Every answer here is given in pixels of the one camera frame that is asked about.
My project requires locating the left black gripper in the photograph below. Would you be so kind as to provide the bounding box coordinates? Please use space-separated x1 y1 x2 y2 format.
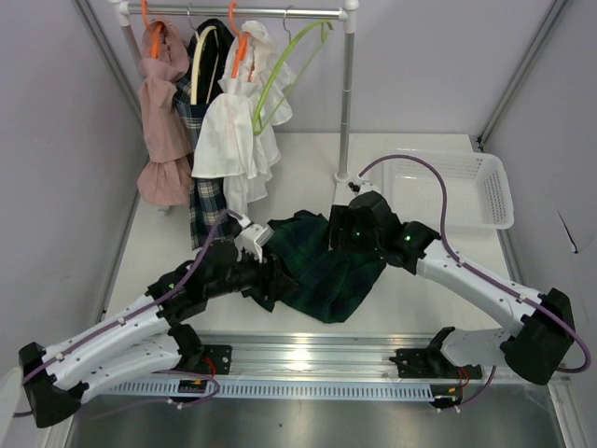
206 243 298 303

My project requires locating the green plaid skirt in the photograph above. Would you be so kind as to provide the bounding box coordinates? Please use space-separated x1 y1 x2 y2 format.
266 210 386 324

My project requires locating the white ruffled skirt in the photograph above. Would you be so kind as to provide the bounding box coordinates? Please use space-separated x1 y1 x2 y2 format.
192 21 293 215

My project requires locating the green plastic hanger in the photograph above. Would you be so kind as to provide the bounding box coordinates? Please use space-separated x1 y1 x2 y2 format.
252 19 334 136

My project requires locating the orange plastic hanger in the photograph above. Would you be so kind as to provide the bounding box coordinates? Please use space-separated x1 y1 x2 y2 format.
228 1 249 78

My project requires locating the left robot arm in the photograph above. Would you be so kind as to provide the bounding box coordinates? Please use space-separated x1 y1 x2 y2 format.
19 242 298 428

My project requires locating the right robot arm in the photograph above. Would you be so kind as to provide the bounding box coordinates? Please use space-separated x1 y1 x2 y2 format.
329 186 574 385

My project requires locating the pink skirt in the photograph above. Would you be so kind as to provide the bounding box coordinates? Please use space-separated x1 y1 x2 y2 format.
137 20 191 207

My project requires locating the navy plaid skirt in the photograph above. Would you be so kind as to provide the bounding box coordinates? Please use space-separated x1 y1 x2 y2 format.
174 19 233 249

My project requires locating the cream plastic hanger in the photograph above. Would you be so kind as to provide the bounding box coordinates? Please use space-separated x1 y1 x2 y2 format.
191 25 226 105

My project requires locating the orange hanger with pink skirt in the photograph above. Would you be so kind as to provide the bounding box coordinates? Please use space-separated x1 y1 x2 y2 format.
141 0 164 60

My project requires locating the white plastic basket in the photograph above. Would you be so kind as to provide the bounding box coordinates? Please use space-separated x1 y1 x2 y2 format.
369 149 514 230

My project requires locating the metal clothes rack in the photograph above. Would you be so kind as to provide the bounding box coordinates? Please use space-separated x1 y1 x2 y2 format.
108 0 359 183

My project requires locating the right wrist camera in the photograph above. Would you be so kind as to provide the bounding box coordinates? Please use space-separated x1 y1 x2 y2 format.
348 175 381 196

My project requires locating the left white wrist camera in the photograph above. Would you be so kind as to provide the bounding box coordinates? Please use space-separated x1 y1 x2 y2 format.
232 214 274 263

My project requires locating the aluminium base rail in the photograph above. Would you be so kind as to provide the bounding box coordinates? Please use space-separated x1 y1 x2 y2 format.
92 329 573 385

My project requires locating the left black mount plate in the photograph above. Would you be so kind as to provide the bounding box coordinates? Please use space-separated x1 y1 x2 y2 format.
190 344 233 376

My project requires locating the black mount plate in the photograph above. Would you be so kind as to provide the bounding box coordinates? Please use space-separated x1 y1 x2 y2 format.
190 344 233 376
388 348 482 380

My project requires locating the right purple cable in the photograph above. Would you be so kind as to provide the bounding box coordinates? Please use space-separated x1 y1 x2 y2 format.
358 154 592 373

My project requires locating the right black mount plate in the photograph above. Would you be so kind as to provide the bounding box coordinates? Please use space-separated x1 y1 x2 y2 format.
388 348 482 380

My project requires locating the slotted cable duct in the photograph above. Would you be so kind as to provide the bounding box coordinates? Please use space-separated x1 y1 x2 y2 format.
105 378 435 402

